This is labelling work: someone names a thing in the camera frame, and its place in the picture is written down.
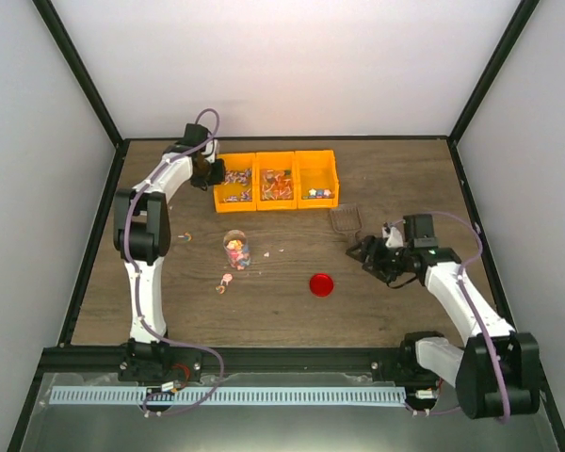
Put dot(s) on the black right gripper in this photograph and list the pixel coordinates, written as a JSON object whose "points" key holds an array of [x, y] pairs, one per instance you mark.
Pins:
{"points": [[374, 258]]}

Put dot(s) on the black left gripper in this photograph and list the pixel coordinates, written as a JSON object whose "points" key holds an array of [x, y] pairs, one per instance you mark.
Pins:
{"points": [[216, 179]]}

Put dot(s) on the orange candy bin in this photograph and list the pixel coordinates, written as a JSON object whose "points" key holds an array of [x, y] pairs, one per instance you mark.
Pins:
{"points": [[318, 182], [238, 192], [277, 189]]}

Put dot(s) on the brown slotted plastic scoop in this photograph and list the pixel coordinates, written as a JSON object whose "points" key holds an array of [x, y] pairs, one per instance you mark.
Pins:
{"points": [[346, 220]]}

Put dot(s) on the red jar lid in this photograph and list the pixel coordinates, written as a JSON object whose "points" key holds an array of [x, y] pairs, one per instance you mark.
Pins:
{"points": [[321, 285]]}

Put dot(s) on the clear plastic jar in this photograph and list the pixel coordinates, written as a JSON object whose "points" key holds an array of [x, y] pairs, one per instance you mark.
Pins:
{"points": [[236, 246]]}

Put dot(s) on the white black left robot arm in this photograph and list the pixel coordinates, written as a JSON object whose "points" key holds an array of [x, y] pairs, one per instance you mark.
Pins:
{"points": [[141, 231]]}

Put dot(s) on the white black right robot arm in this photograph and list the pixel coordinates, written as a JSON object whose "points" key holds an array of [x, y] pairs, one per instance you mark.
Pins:
{"points": [[496, 372]]}

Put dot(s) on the rainbow lollipop on table left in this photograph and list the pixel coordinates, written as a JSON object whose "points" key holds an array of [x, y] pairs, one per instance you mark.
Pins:
{"points": [[185, 236]]}

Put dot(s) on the pink lollipop on table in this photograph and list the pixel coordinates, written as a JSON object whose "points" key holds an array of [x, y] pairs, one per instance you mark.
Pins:
{"points": [[227, 278]]}

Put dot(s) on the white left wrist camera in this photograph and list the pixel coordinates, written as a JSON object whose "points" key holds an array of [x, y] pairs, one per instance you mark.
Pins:
{"points": [[210, 151]]}

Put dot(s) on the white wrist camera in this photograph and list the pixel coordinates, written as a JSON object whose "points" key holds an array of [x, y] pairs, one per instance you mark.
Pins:
{"points": [[210, 151], [392, 237]]}

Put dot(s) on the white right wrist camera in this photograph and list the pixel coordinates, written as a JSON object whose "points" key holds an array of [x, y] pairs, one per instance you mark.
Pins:
{"points": [[392, 237]]}

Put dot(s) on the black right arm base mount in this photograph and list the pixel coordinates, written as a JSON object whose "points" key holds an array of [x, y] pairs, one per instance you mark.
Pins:
{"points": [[395, 364]]}

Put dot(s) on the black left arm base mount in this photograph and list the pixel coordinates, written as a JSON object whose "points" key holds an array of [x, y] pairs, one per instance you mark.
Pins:
{"points": [[159, 362]]}

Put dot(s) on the light blue slotted cable duct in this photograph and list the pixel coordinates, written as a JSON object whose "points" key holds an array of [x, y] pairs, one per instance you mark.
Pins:
{"points": [[231, 396]]}

